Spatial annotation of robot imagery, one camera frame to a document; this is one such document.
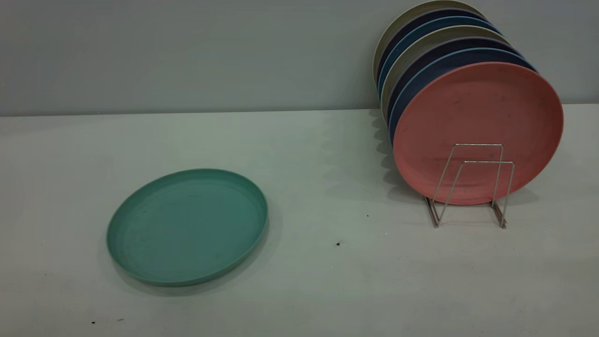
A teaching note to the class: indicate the dark purple plastic plate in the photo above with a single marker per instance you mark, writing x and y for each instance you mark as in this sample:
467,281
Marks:
430,58

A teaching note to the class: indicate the green plastic plate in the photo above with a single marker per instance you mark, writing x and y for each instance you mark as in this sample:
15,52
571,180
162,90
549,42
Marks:
187,229

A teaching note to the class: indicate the pink plastic plate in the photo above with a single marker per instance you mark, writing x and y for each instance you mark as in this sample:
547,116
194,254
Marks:
477,112

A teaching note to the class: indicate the teal blue plastic plate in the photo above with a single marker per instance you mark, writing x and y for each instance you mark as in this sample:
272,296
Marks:
423,32

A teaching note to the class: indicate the beige plastic plate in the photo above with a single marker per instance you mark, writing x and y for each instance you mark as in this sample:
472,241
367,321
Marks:
402,21
421,49

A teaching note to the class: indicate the dark navy plastic plate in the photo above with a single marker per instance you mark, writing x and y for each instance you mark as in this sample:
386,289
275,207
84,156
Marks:
421,23

